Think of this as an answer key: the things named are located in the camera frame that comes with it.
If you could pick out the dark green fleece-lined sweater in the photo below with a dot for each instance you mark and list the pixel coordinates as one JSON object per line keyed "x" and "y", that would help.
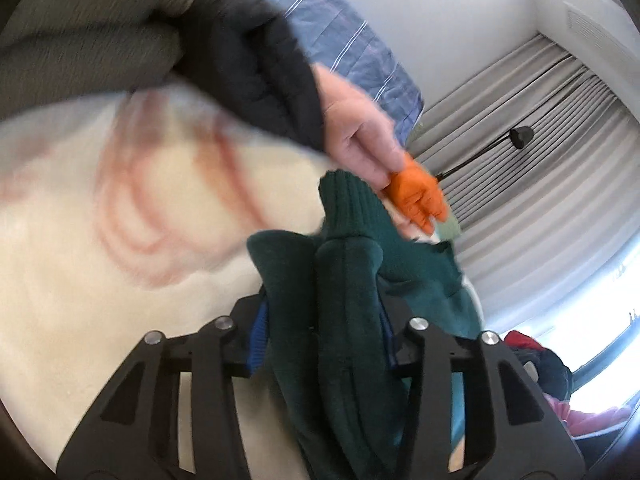
{"x": 350, "y": 310}

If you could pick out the grey cloth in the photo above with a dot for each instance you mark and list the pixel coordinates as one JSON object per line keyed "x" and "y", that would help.
{"x": 85, "y": 45}

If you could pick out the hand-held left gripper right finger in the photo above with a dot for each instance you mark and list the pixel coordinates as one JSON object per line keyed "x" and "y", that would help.
{"x": 387, "y": 342}

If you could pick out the black lamp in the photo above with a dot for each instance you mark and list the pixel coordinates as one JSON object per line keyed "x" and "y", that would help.
{"x": 521, "y": 136}

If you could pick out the person's right hand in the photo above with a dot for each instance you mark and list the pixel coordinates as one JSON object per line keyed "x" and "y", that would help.
{"x": 357, "y": 130}

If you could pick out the white vent grille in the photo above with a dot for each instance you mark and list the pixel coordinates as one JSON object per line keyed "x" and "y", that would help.
{"x": 597, "y": 30}

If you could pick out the pink garment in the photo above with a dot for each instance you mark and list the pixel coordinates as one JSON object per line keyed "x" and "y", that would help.
{"x": 585, "y": 417}

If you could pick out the grey pleated curtain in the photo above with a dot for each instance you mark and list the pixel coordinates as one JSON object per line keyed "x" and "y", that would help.
{"x": 550, "y": 170}

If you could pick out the red garment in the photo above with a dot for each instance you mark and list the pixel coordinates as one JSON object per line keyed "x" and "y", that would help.
{"x": 525, "y": 341}

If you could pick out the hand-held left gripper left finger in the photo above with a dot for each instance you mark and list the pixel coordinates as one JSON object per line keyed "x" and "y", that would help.
{"x": 257, "y": 342}

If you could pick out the blue striped pillow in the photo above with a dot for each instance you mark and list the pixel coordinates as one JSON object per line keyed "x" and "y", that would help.
{"x": 345, "y": 25}

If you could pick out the cream blanket with red print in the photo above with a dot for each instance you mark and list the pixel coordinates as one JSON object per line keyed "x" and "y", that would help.
{"x": 100, "y": 285}

